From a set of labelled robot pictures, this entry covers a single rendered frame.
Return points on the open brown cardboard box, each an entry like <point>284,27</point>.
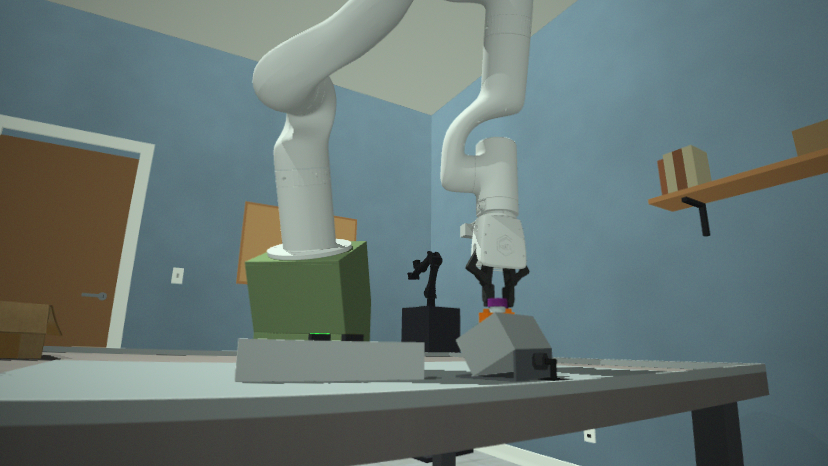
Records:
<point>19,325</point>

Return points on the white key housing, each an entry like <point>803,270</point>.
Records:
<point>507,347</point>

